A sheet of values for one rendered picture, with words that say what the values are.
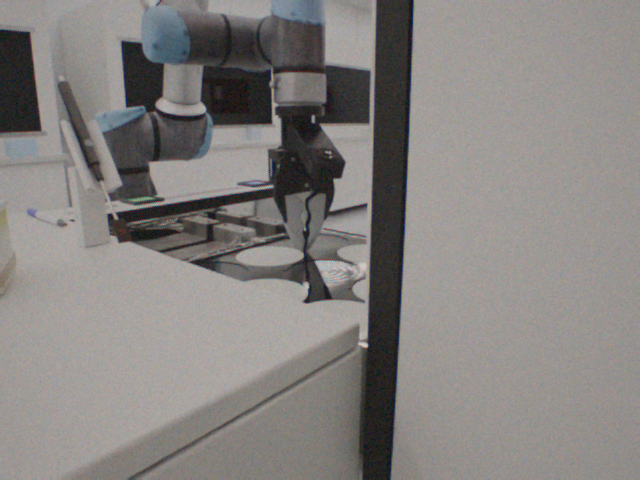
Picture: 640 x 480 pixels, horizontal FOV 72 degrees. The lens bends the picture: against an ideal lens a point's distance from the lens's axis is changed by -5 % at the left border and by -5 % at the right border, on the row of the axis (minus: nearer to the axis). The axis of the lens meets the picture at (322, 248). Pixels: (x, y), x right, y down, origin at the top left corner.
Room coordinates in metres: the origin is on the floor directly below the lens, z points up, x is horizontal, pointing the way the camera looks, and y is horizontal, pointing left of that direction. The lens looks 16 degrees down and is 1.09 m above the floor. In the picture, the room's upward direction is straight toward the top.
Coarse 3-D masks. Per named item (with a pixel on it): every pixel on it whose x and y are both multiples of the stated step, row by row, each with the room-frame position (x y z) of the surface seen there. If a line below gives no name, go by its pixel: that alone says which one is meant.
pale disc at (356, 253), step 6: (348, 246) 0.70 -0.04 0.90; (354, 246) 0.70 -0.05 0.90; (360, 246) 0.70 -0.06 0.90; (342, 252) 0.67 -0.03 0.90; (348, 252) 0.67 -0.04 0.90; (354, 252) 0.67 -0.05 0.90; (360, 252) 0.67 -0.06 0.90; (348, 258) 0.64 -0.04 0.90; (354, 258) 0.64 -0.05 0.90; (360, 258) 0.64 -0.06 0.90
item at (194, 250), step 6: (192, 246) 0.77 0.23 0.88; (198, 246) 0.77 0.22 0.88; (204, 246) 0.77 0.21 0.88; (210, 246) 0.77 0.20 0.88; (216, 246) 0.77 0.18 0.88; (222, 246) 0.77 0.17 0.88; (168, 252) 0.74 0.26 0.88; (174, 252) 0.74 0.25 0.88; (180, 252) 0.74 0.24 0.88; (186, 252) 0.74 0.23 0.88; (192, 252) 0.74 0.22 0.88; (198, 252) 0.74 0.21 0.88; (204, 252) 0.74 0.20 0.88
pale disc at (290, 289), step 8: (256, 280) 0.54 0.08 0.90; (264, 280) 0.54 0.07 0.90; (272, 280) 0.54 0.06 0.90; (280, 280) 0.54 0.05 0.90; (264, 288) 0.52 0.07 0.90; (272, 288) 0.52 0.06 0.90; (280, 288) 0.52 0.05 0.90; (288, 288) 0.52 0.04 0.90; (296, 288) 0.52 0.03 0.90; (304, 288) 0.52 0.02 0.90; (288, 296) 0.49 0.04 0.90; (296, 296) 0.49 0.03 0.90; (304, 296) 0.49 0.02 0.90
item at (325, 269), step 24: (288, 240) 0.74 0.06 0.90; (336, 240) 0.74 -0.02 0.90; (360, 240) 0.74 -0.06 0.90; (192, 264) 0.61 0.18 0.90; (216, 264) 0.61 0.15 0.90; (240, 264) 0.61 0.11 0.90; (288, 264) 0.61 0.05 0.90; (312, 264) 0.61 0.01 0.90; (336, 264) 0.61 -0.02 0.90; (360, 264) 0.61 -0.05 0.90; (312, 288) 0.51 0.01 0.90; (336, 288) 0.51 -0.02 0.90
